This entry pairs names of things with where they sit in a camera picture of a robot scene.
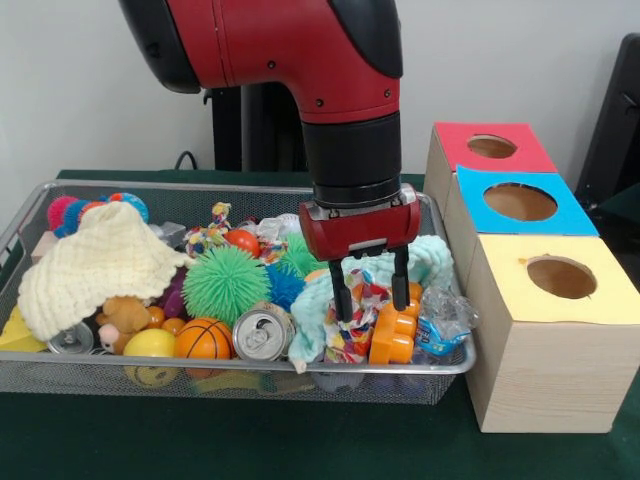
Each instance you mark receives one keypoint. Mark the small brown teddy bear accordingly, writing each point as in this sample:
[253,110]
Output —
[125,315]

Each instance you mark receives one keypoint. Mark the colourful patterned cloth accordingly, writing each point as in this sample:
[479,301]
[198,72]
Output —
[370,296]

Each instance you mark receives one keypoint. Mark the clear mesh bin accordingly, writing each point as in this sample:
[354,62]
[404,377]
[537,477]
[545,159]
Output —
[60,375]

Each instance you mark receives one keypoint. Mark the green spiky ball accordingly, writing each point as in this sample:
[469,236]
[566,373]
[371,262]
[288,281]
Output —
[225,285]

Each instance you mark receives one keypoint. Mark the wooden three-hole box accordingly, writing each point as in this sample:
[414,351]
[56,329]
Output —
[550,370]

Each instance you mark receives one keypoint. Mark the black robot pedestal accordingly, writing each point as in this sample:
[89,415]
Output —
[260,130]

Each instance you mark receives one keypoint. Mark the small orange basketball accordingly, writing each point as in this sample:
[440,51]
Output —
[205,340]

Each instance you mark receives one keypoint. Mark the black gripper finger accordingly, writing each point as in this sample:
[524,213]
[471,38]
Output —
[340,292]
[401,280]

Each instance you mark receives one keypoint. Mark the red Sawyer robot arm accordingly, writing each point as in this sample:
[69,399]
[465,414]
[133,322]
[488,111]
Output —
[300,50]

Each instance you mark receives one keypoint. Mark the orange plastic gear toy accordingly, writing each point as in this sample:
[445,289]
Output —
[392,340]

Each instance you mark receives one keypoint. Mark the yellow ball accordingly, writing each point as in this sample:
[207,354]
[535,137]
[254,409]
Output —
[150,344]

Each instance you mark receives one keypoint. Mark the cream waffle cloth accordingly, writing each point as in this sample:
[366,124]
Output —
[100,260]

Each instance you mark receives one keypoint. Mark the silver drink can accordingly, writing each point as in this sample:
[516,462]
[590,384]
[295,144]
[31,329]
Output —
[262,335]

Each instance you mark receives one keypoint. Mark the clear plastic packet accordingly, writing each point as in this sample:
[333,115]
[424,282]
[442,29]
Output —
[445,320]

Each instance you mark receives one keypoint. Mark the mint green waffle cloth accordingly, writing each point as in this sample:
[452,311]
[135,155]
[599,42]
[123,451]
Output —
[430,258]

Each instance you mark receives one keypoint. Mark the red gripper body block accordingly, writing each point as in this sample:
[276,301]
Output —
[360,225]

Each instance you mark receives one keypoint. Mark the black panel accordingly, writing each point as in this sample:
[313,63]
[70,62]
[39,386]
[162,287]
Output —
[615,130]

